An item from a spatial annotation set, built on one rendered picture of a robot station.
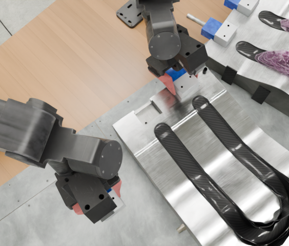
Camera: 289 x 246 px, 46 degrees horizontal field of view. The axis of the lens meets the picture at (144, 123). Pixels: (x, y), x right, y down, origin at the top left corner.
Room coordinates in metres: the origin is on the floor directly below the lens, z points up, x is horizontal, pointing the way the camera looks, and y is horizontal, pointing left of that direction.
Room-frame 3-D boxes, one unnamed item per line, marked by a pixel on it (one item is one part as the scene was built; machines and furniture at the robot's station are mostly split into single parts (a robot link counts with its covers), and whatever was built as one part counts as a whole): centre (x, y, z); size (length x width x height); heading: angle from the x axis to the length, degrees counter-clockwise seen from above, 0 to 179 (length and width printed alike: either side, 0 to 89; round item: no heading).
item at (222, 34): (0.47, -0.21, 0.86); 0.13 x 0.05 x 0.05; 42
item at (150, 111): (0.27, -0.01, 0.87); 0.05 x 0.05 x 0.04; 25
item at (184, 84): (0.35, -0.09, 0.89); 0.13 x 0.05 x 0.05; 25
